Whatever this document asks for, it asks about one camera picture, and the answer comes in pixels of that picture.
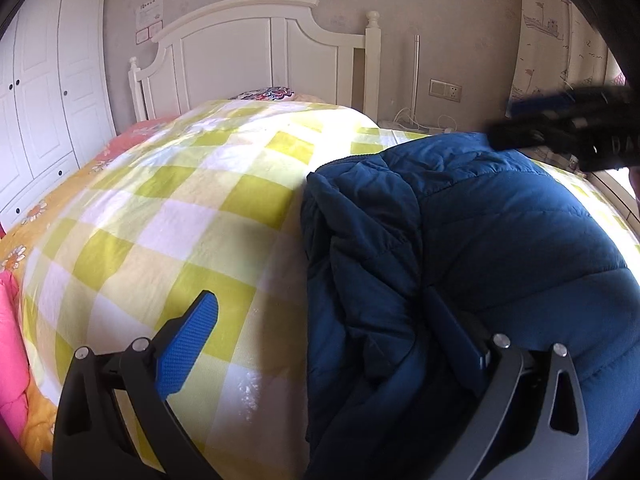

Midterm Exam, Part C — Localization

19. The blue padded jacket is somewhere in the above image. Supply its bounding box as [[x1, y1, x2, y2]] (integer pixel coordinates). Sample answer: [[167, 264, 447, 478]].
[[300, 131, 640, 480]]

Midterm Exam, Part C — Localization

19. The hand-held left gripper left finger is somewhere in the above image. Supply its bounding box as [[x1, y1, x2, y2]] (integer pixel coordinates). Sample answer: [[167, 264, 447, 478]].
[[52, 289, 220, 480]]

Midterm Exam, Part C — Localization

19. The colourful patterned pillow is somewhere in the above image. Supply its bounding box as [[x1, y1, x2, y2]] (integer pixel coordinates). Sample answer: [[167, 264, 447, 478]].
[[227, 86, 296, 102]]

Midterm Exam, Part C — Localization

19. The wall socket panel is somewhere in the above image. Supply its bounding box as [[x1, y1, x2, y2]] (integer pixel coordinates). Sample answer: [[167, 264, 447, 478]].
[[430, 79, 463, 103]]

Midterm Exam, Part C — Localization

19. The yellow checked quilt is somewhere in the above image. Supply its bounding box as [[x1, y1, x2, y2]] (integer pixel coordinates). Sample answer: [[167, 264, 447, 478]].
[[20, 97, 640, 480]]

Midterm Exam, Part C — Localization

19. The white pole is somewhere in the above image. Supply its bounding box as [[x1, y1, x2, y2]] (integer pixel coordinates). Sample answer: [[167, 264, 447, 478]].
[[411, 35, 421, 126]]

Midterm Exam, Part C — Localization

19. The white wooden headboard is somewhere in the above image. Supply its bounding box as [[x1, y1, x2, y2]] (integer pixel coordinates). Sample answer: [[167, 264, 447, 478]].
[[127, 0, 382, 123]]

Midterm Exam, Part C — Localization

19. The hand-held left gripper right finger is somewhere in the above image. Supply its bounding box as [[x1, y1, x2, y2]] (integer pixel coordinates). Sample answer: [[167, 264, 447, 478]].
[[424, 289, 592, 480]]

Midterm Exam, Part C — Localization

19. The white wardrobe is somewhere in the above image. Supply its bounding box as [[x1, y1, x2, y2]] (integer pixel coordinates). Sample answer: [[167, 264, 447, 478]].
[[0, 0, 118, 221]]

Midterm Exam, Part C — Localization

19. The orange floral bed sheet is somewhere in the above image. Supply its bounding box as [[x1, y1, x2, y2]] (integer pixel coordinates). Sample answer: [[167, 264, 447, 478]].
[[0, 115, 178, 466]]

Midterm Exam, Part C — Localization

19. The pink cloth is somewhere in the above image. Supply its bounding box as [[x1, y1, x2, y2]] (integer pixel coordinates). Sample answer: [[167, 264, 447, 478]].
[[0, 270, 32, 431]]

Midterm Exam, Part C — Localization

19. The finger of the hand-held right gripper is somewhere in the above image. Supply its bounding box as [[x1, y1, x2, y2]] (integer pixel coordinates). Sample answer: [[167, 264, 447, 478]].
[[487, 116, 557, 153], [506, 87, 581, 117]]

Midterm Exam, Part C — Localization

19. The printed curtain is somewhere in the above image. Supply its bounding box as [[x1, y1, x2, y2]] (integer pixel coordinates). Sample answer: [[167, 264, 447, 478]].
[[507, 0, 626, 111]]

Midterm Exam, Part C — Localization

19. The white cable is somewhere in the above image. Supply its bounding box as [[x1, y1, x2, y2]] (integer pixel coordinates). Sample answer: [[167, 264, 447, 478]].
[[392, 106, 457, 136]]

